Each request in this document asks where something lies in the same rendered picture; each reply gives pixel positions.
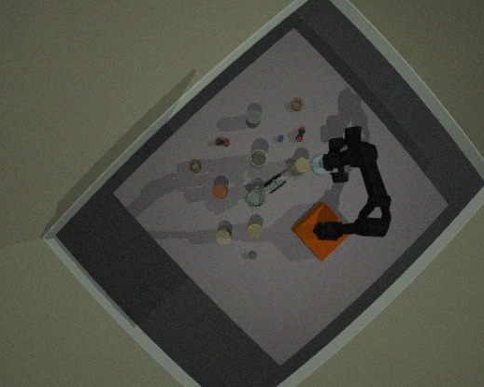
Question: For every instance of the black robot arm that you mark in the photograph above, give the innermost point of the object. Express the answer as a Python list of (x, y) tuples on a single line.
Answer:
[(363, 155)]

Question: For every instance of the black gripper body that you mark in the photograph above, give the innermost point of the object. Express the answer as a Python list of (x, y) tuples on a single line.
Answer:
[(336, 144)]

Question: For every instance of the red toy car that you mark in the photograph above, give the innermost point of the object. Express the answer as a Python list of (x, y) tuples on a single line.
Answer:
[(224, 142), (301, 130)]

